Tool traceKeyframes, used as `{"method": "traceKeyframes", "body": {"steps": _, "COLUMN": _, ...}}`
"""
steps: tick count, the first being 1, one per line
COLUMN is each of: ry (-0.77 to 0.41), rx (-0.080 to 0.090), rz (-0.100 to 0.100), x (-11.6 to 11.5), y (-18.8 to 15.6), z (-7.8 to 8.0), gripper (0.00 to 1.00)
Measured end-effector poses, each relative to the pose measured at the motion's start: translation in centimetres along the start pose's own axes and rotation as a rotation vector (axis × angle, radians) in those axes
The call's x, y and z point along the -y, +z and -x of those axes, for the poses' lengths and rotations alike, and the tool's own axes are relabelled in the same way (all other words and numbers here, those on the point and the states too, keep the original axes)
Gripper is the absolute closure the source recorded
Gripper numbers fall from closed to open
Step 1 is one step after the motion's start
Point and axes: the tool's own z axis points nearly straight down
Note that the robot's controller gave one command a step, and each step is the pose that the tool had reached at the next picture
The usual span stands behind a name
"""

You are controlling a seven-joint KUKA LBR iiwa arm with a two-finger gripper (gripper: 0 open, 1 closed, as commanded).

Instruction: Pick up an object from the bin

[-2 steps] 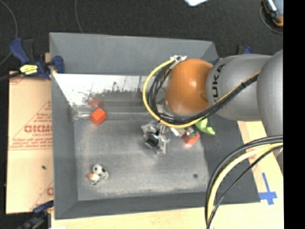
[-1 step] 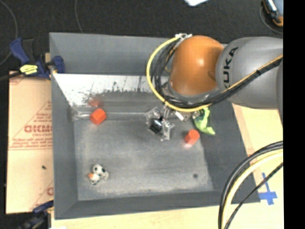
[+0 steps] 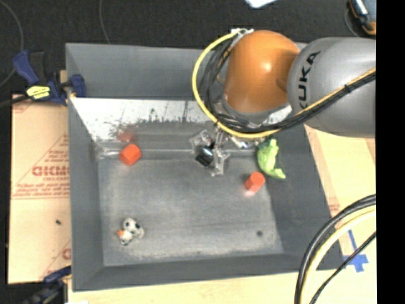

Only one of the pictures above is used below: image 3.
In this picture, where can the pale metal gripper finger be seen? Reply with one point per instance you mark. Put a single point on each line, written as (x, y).
(220, 163)
(198, 139)

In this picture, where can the green toy animal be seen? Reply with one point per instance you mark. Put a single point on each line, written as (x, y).
(268, 158)

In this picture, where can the grey metal bin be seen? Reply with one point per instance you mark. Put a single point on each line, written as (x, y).
(190, 207)

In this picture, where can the black and white toy animal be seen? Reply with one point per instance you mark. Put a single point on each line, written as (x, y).
(130, 230)

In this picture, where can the brown cardboard board, red print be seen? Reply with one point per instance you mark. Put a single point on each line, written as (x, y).
(38, 169)

